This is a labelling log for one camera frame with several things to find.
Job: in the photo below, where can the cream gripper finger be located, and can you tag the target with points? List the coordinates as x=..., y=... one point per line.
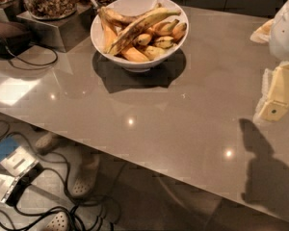
x=262, y=34

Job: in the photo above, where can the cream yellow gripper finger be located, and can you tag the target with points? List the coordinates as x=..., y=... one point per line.
x=274, y=102

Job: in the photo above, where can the long spotted ripe banana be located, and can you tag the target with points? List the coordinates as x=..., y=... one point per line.
x=135, y=28

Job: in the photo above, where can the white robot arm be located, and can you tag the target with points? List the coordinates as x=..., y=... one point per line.
x=279, y=37

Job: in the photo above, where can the small banana right edge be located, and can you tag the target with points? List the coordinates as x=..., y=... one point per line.
x=179, y=31

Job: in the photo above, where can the small yellow banana centre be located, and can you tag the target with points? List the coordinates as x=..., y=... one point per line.
x=164, y=28

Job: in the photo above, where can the small spotted banana lower right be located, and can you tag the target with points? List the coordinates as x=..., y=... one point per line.
x=164, y=42

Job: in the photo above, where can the yellow banana bottom right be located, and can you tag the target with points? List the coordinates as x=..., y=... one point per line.
x=152, y=52

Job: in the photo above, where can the small banana under long one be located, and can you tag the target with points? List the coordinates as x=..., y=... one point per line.
x=143, y=39

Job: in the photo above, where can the white ceramic bowl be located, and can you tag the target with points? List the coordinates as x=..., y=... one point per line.
x=137, y=8

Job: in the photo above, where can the brown-spotted banana at left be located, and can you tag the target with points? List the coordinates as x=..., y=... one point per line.
x=110, y=16

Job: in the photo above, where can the orange banana at bottom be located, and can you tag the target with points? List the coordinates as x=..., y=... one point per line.
x=130, y=53

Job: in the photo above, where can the grey metal stand block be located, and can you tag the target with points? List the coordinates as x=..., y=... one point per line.
x=61, y=35

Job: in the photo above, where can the beige clog shoe middle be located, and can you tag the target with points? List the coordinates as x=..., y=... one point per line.
x=85, y=176

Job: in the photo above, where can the beige clog shoe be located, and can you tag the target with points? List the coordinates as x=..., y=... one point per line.
x=47, y=143
x=58, y=223
x=85, y=176

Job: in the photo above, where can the glass jar of nuts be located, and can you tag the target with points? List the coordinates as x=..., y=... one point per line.
x=50, y=9

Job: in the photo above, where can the beige clog shoe upper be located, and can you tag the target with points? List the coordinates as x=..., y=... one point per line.
x=47, y=143

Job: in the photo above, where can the beige clog shoe bottom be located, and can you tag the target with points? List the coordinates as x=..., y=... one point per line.
x=58, y=223

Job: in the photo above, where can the blue and white box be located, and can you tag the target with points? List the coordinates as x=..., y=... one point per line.
x=15, y=159

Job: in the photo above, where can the white open box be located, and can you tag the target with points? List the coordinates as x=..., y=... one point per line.
x=7, y=186

